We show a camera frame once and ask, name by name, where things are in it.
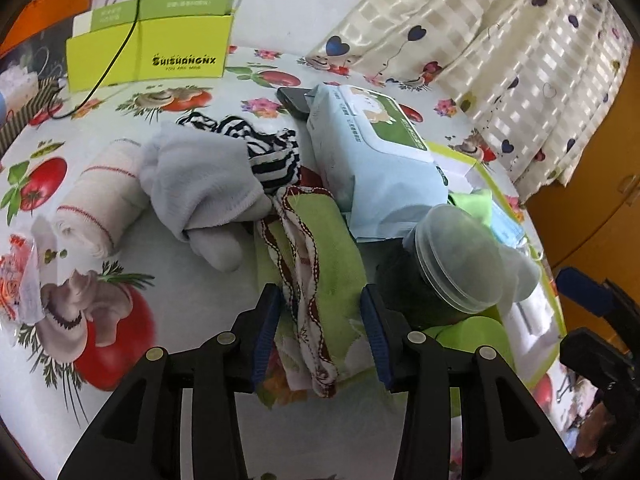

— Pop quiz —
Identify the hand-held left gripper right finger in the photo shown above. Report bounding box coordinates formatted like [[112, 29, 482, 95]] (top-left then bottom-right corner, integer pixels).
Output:
[[360, 283, 584, 480]]

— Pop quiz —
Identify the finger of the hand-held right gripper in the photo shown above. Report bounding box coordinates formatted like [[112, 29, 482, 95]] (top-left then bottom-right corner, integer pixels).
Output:
[[556, 266, 640, 322], [559, 328, 640, 392]]

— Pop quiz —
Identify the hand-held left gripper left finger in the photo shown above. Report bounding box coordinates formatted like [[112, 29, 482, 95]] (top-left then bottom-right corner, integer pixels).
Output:
[[56, 283, 284, 480]]

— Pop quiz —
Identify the brown patterned cloth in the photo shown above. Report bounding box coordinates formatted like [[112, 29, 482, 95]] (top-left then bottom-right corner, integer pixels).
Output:
[[254, 169, 342, 399]]

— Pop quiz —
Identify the green towel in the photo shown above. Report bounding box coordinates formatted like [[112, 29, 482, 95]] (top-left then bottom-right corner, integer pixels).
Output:
[[254, 194, 382, 387]]

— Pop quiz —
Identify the blue face mask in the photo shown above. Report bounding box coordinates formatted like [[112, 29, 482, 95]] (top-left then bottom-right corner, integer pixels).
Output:
[[489, 204, 527, 249]]

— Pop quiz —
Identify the light blue wet wipes pack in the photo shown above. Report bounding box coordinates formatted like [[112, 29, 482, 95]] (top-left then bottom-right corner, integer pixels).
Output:
[[304, 83, 452, 242]]

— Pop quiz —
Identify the yellow-green box lid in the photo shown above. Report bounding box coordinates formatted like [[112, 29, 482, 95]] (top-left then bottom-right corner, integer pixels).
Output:
[[424, 141, 567, 412]]

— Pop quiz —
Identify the white bandage roll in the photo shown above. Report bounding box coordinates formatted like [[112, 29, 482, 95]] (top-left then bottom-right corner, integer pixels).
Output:
[[54, 139, 147, 262]]

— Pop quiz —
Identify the black white striped sock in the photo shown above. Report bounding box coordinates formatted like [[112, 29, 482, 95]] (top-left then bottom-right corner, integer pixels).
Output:
[[176, 111, 253, 143], [244, 129, 302, 196]]

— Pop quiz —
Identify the wooden cabinet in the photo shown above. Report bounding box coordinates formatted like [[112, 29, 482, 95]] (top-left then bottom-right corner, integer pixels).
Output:
[[524, 85, 640, 292]]

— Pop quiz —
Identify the fruit print tablecloth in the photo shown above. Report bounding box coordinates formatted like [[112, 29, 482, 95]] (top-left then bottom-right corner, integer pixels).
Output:
[[0, 44, 578, 480]]

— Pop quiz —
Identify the green jar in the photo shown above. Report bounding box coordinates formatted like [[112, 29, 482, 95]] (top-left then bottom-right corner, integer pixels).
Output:
[[422, 316, 518, 418]]

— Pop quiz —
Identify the clear jar with dark contents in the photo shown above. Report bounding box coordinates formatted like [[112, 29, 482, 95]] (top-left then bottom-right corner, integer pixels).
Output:
[[374, 203, 507, 329]]

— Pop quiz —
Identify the black phone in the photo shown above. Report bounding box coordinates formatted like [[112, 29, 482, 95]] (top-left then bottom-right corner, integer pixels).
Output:
[[275, 86, 317, 122]]

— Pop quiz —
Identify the clear snack packet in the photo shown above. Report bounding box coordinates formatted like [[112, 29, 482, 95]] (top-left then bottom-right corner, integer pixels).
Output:
[[0, 231, 47, 324]]

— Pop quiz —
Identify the heart print curtain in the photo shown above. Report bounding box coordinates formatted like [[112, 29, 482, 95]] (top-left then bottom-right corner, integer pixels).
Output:
[[304, 0, 634, 202]]

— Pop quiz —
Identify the yellow-green cardboard box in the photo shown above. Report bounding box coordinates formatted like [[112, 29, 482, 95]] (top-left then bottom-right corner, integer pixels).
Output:
[[65, 0, 236, 94]]

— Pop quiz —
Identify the striped cardboard tray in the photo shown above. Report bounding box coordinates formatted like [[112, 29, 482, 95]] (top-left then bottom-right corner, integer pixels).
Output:
[[0, 76, 64, 157]]

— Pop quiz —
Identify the green paper insert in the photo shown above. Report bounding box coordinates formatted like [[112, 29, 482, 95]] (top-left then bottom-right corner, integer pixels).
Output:
[[90, 0, 234, 30]]

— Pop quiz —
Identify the white blue tissue pack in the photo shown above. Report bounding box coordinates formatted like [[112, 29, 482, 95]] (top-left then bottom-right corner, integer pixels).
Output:
[[0, 66, 39, 112]]

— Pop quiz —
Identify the orange storage box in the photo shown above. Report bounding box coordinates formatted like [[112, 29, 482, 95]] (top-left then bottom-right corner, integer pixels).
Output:
[[0, 0, 94, 57]]

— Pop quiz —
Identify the black cable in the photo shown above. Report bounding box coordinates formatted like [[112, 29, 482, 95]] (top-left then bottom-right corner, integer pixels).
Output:
[[49, 0, 153, 122]]

